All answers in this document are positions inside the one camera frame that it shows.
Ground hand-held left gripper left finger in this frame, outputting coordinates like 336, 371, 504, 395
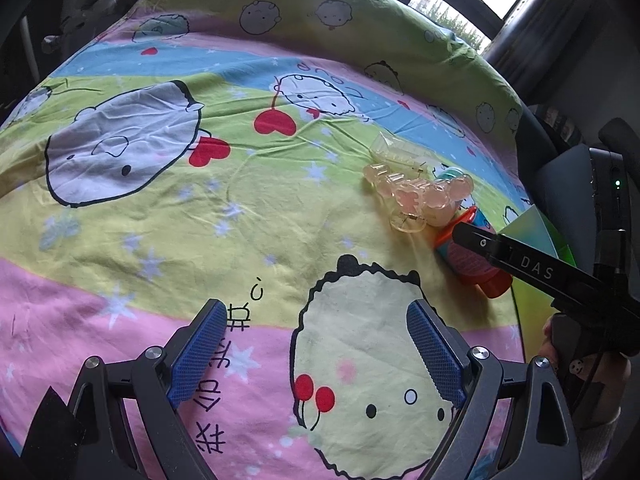
65, 298, 228, 480

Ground cartoon printed bedsheet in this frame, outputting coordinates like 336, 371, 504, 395
0, 0, 531, 480

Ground clear plastic hair clip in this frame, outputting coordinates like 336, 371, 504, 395
369, 131, 433, 176

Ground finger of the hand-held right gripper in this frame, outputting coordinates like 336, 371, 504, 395
451, 222, 601, 306

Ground green cardboard box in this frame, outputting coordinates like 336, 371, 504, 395
497, 204, 578, 321

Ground red blue toy bottle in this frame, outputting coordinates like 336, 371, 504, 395
432, 205, 512, 300

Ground grey cushion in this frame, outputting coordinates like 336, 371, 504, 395
535, 145, 596, 221

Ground transparent pink claw clip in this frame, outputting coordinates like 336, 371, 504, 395
362, 162, 475, 233

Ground person's right hand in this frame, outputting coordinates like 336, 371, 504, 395
541, 312, 563, 363

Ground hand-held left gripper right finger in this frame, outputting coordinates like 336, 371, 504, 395
406, 299, 583, 480

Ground person's right forearm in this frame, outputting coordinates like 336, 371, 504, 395
575, 352, 633, 433

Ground grey plush toy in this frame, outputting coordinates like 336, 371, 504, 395
42, 0, 166, 56

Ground black chair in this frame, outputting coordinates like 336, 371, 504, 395
515, 105, 591, 211

